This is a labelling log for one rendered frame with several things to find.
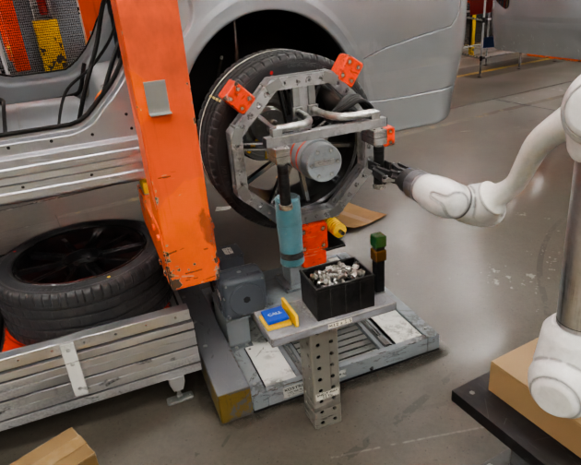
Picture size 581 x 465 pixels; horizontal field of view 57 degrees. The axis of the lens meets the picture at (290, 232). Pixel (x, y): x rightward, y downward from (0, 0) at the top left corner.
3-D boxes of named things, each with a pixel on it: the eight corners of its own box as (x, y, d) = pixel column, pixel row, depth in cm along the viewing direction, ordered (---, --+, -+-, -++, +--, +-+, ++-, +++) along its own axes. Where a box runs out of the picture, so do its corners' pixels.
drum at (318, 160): (318, 163, 201) (316, 126, 195) (344, 180, 183) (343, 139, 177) (283, 170, 197) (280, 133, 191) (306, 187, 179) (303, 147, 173)
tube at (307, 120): (301, 117, 185) (299, 86, 181) (325, 128, 169) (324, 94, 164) (253, 125, 180) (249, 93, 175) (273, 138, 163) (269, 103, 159)
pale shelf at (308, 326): (370, 286, 188) (370, 279, 187) (397, 310, 174) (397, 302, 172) (254, 319, 175) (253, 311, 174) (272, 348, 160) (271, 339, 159)
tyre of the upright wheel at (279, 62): (314, 225, 241) (372, 82, 225) (337, 246, 221) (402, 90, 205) (172, 188, 210) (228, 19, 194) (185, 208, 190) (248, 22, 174)
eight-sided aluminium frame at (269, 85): (367, 202, 216) (364, 62, 193) (375, 208, 210) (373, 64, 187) (237, 232, 199) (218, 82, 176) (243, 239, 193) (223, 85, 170)
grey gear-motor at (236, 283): (243, 295, 254) (234, 228, 239) (275, 343, 218) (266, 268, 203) (207, 305, 248) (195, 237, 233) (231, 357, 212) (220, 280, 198)
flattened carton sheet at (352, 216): (326, 196, 382) (326, 191, 380) (386, 216, 342) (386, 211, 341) (294, 209, 365) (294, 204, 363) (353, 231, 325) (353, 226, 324)
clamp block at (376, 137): (373, 137, 183) (373, 122, 181) (387, 144, 176) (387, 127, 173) (361, 140, 182) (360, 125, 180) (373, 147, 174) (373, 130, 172)
